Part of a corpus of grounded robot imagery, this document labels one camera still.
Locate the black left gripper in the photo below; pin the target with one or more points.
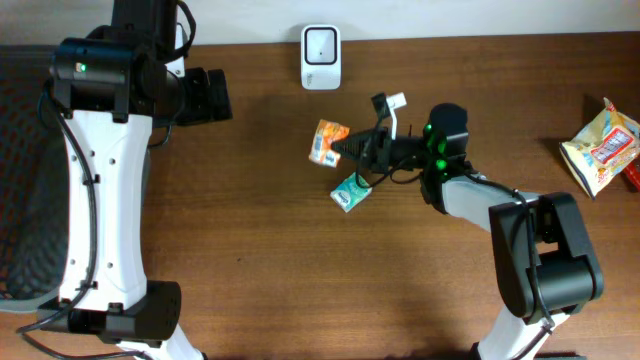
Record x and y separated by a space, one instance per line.
206 110

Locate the yellow snack bag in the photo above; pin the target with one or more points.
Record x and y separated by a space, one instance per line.
602 149

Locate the grey plastic basket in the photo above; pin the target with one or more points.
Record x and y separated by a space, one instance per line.
30 200

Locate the teal tissue pack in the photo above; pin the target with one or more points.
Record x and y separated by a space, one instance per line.
351 192

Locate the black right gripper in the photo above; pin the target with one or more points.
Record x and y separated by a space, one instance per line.
383 164

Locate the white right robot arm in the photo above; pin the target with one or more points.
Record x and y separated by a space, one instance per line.
545 263

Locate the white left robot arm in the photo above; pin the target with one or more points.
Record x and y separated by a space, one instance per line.
154 331

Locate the orange tissue pack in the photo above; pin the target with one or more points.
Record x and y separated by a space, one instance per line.
325 135

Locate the red Hacks candy bag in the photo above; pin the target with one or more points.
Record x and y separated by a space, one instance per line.
632 174

